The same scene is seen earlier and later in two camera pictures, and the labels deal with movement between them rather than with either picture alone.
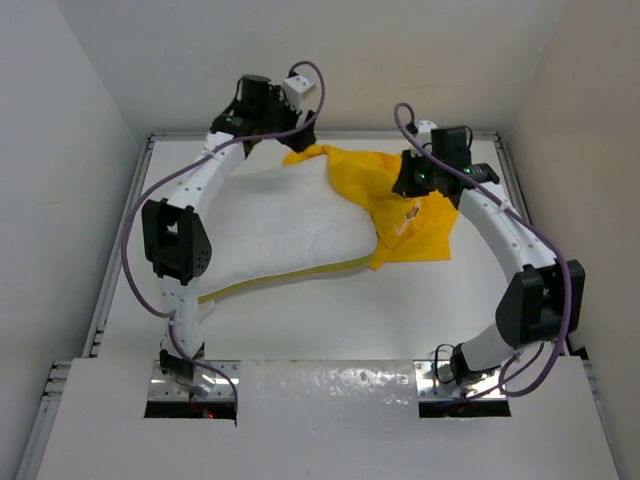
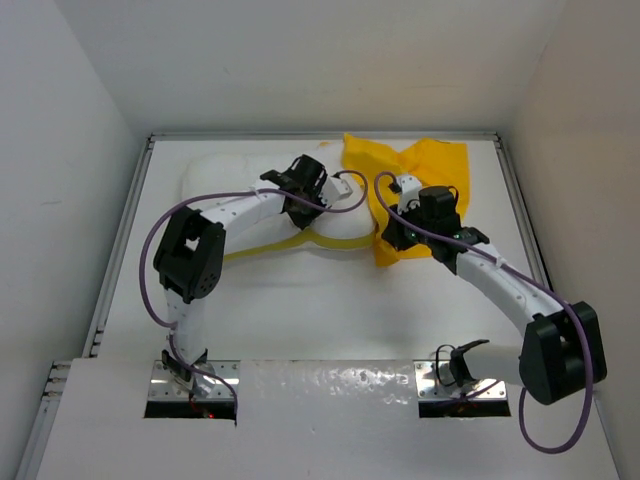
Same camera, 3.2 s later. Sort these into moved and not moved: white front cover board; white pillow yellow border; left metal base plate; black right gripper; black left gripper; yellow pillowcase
Moved: yellow pillowcase; black left gripper; black right gripper; white pillow yellow border
Not moved: white front cover board; left metal base plate
